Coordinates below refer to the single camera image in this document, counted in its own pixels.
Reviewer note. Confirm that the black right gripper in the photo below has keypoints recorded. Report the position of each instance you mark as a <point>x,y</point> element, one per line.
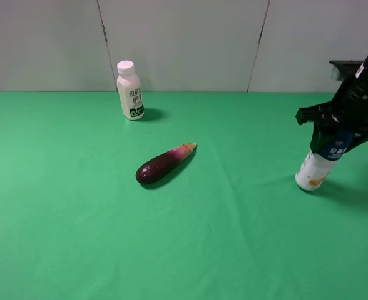
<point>348,109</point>

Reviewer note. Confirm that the blue white yogurt bottle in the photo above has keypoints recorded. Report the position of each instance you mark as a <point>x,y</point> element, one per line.
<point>315,168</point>

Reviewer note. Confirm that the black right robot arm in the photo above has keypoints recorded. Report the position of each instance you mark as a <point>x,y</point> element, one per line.
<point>341,123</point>

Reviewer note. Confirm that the purple eggplant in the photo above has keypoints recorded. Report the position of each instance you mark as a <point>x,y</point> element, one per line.
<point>161,165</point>

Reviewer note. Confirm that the white milk bottle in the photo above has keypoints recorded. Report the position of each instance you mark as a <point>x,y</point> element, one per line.
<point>129,90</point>

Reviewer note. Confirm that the green tablecloth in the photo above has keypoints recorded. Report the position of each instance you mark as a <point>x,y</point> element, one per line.
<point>228,223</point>

